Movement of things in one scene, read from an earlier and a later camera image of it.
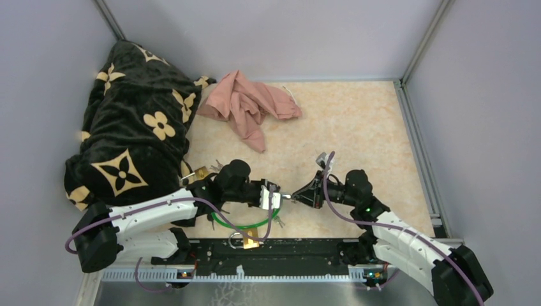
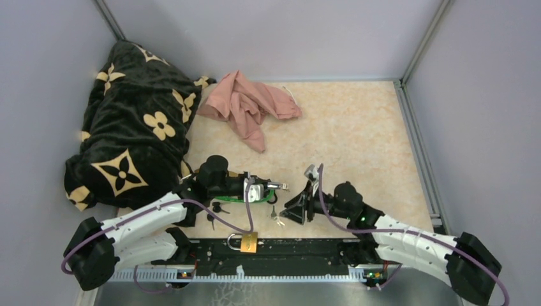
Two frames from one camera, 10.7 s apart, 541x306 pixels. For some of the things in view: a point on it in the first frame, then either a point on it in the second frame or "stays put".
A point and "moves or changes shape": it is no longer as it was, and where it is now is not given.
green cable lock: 246,226 moves or changes shape
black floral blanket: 139,127 stays put
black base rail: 314,257 stays put
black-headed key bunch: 210,217 stays put
